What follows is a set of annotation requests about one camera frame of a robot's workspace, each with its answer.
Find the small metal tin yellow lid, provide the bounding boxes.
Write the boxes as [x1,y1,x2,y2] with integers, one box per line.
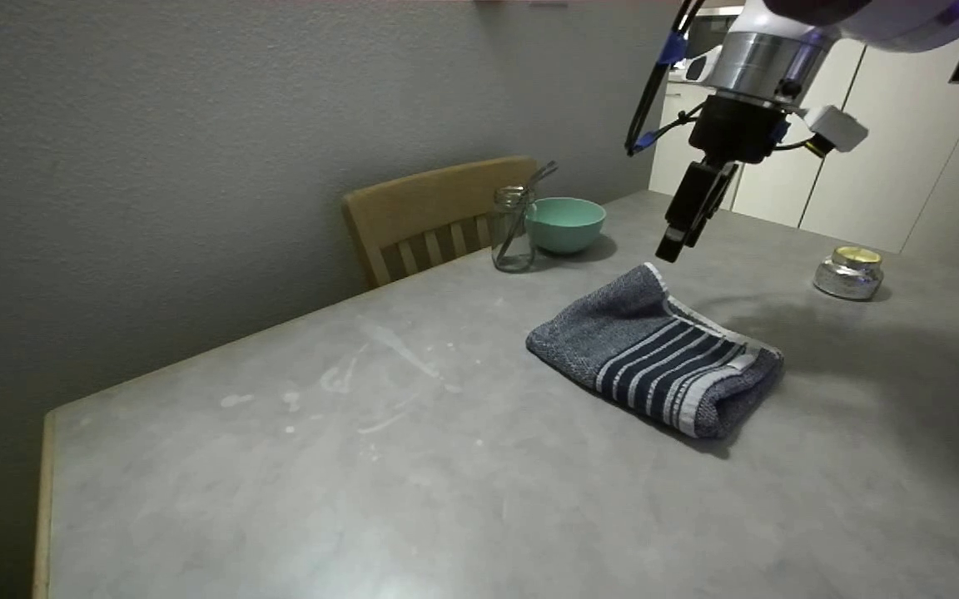
[812,243,883,302]

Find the clear glass cup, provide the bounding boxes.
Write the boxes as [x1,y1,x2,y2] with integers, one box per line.
[492,164,555,273]

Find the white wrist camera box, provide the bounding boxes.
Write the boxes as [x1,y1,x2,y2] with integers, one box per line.
[804,108,870,157]

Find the grey striped towel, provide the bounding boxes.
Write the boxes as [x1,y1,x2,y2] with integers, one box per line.
[525,264,782,442]

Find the white cabinet doors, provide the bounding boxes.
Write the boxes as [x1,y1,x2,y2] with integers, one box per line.
[647,5,959,276]

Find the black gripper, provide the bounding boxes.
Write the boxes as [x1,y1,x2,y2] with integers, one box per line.
[656,98,788,264]

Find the teal bowl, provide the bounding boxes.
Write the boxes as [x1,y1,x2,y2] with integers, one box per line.
[528,195,606,255]

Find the wooden chair by wall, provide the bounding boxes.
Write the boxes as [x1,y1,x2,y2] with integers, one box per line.
[343,157,531,288]

